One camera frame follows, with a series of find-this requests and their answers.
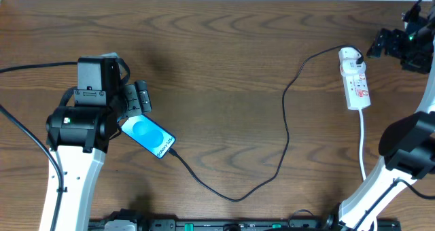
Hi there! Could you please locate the blue Galaxy smartphone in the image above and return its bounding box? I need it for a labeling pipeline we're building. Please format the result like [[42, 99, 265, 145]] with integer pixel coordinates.
[[121, 115, 176, 158]]

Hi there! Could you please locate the white power strip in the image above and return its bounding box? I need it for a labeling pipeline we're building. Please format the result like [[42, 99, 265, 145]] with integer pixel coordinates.
[[338, 47, 371, 111]]

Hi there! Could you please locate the black USB charging cable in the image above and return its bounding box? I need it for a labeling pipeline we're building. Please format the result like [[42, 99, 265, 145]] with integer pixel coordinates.
[[168, 43, 365, 202]]

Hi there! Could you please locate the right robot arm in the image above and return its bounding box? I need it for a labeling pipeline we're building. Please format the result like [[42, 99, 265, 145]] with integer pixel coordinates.
[[323, 2, 434, 230]]

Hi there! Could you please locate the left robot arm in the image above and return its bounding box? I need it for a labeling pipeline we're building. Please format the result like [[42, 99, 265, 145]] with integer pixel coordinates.
[[39, 52, 152, 230]]

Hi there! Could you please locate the white power strip cord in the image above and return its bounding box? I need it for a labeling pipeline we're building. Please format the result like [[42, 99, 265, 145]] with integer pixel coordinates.
[[358, 109, 379, 231]]

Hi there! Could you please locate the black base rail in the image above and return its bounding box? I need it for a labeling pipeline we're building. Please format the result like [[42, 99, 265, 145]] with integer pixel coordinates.
[[88, 209, 402, 231]]

